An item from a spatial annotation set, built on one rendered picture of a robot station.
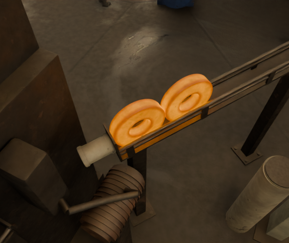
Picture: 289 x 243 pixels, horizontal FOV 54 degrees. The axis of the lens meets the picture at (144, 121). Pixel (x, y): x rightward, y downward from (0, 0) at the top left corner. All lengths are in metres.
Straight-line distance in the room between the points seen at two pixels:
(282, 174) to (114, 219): 0.53
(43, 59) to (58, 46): 1.46
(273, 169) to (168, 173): 0.64
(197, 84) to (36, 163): 0.43
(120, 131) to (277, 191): 0.54
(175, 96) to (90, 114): 1.02
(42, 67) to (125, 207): 0.45
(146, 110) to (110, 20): 1.70
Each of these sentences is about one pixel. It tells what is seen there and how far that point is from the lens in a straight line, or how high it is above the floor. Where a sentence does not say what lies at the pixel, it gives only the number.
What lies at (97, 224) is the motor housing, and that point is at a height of 0.53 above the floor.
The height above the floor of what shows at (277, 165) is 0.52.
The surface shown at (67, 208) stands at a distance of 0.78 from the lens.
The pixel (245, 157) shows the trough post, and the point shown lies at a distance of 1.59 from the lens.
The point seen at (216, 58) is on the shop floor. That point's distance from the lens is 2.06.
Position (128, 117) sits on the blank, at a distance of 0.69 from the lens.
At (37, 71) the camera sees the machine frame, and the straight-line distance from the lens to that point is 0.70.
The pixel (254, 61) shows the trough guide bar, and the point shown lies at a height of 0.72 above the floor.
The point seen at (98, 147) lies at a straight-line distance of 0.74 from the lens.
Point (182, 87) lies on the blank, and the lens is 0.73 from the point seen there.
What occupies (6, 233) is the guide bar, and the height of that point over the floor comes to 0.71.
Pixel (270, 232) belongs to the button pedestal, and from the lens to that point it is 1.43.
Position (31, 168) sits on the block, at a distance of 0.63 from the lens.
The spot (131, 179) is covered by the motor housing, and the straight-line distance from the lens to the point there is 0.88.
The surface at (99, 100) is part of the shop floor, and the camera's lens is 1.75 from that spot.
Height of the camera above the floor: 1.33
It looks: 55 degrees down
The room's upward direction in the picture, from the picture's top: straight up
